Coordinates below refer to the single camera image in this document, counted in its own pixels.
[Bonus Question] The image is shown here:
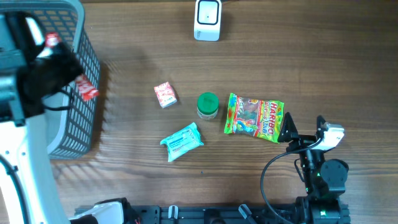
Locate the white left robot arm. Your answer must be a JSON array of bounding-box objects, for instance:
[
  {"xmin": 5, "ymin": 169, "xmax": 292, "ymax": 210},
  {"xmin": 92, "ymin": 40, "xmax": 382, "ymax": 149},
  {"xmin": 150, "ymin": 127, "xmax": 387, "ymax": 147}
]
[{"xmin": 1, "ymin": 11, "xmax": 124, "ymax": 223}]

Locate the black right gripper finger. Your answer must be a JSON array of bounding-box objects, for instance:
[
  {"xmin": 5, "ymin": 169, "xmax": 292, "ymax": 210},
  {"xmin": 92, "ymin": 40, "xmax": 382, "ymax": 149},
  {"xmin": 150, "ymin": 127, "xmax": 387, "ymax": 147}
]
[
  {"xmin": 316, "ymin": 115, "xmax": 326, "ymax": 139},
  {"xmin": 277, "ymin": 112, "xmax": 299, "ymax": 143}
]

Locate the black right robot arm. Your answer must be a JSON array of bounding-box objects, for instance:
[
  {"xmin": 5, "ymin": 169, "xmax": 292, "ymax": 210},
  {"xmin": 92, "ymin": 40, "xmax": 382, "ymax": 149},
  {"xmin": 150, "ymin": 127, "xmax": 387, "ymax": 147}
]
[{"xmin": 278, "ymin": 113, "xmax": 351, "ymax": 223}]

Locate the red white small carton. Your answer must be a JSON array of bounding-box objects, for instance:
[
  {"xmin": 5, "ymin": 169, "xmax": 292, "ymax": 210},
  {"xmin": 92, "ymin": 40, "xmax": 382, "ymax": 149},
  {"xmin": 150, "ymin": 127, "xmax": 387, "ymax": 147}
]
[{"xmin": 154, "ymin": 82, "xmax": 177, "ymax": 108}]

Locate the grey plastic basket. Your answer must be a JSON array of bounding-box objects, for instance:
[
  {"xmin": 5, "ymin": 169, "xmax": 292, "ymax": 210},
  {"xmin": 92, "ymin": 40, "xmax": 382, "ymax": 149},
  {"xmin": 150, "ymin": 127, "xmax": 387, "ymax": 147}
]
[{"xmin": 1, "ymin": 0, "xmax": 101, "ymax": 159}]

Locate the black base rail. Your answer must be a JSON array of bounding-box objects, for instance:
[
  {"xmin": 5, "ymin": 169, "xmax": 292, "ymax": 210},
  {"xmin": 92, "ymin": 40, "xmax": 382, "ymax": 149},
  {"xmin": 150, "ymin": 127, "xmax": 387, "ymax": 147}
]
[{"xmin": 74, "ymin": 203, "xmax": 299, "ymax": 224}]

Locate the red Nescafe sachet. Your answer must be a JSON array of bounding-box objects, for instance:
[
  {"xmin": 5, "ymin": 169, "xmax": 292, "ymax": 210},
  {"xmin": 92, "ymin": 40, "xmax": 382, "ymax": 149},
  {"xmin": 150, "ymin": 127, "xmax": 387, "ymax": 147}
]
[{"xmin": 75, "ymin": 74, "xmax": 99, "ymax": 101}]

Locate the mint wet wipes pack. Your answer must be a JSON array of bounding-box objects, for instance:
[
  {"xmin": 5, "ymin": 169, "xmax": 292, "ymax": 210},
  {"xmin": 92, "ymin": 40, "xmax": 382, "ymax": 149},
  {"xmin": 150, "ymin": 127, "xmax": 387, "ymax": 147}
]
[{"xmin": 160, "ymin": 123, "xmax": 204, "ymax": 162}]

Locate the white barcode scanner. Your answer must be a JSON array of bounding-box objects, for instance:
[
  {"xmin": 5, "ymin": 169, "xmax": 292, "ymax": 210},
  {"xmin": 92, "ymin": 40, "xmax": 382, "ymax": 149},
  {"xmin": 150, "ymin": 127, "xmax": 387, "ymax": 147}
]
[{"xmin": 193, "ymin": 0, "xmax": 222, "ymax": 42}]

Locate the green lid jar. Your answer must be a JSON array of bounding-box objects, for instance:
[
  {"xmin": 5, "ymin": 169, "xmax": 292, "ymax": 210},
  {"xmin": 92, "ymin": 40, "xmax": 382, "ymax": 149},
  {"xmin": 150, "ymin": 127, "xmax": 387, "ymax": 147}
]
[{"xmin": 197, "ymin": 92, "xmax": 219, "ymax": 119}]

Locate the Haribo gummy bag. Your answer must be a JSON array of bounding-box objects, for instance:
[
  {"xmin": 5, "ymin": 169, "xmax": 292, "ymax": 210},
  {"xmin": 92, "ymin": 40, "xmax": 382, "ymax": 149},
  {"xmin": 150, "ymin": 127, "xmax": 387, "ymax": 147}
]
[{"xmin": 224, "ymin": 93, "xmax": 284, "ymax": 143}]

